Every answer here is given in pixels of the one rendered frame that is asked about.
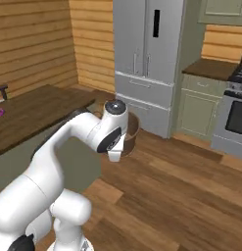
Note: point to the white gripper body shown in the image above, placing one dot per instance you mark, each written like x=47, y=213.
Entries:
x=114, y=154

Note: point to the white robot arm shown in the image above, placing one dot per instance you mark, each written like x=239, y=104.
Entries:
x=44, y=176

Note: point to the wood-topped green island counter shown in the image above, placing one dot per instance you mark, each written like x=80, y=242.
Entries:
x=34, y=111

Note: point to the sage green base cabinet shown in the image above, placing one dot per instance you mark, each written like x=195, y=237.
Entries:
x=199, y=111

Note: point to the silver fridge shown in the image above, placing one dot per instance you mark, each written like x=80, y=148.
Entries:
x=148, y=65

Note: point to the silver oven with hob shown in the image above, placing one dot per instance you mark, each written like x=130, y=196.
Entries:
x=232, y=124

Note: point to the small black stand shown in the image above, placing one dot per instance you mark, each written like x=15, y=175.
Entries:
x=1, y=89

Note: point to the sage green wall cabinet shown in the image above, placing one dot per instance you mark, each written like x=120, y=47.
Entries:
x=223, y=11

